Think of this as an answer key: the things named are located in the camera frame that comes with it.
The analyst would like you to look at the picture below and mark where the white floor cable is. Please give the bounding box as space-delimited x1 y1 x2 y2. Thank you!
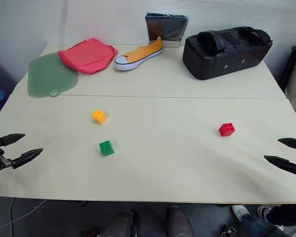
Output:
0 197 47 233

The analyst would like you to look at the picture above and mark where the dark blue floor bag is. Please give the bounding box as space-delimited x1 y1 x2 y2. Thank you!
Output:
240 214 296 237

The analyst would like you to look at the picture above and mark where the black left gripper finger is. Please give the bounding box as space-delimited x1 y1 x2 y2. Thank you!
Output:
0 133 26 149
11 148 44 169

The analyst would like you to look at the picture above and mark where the shiny dark foil bag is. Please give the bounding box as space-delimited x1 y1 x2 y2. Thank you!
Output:
145 12 189 48

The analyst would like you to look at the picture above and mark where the pink fabric pouch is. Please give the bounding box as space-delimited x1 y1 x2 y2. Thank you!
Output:
57 38 119 75

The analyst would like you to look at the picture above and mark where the dark chair frame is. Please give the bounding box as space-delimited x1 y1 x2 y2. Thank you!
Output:
280 44 296 93

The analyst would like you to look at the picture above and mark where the dark rounded shape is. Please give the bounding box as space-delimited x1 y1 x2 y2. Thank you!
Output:
100 210 141 237
165 205 196 237

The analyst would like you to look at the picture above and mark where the orange canvas sneaker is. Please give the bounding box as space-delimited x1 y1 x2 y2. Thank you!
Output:
113 36 164 72

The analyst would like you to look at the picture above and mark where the green toy brick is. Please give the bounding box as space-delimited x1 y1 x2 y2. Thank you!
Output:
99 140 115 157

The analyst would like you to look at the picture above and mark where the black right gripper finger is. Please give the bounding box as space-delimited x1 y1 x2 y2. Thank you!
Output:
278 138 296 151
263 155 296 175

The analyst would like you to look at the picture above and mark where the white shoe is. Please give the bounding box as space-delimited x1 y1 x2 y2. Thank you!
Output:
257 205 272 221
231 204 250 222

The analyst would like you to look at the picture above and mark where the green silicone mat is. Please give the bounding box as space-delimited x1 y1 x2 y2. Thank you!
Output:
27 52 79 99

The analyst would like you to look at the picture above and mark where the yellow toy brick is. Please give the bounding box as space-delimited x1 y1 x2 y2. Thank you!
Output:
91 109 108 125

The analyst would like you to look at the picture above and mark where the red toy brick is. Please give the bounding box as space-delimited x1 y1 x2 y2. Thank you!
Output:
218 122 236 137

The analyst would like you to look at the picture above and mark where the black carry bag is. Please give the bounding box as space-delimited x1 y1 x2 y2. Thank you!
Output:
182 26 273 80

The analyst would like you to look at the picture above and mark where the metal clip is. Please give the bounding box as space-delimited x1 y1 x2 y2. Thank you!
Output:
221 225 237 237

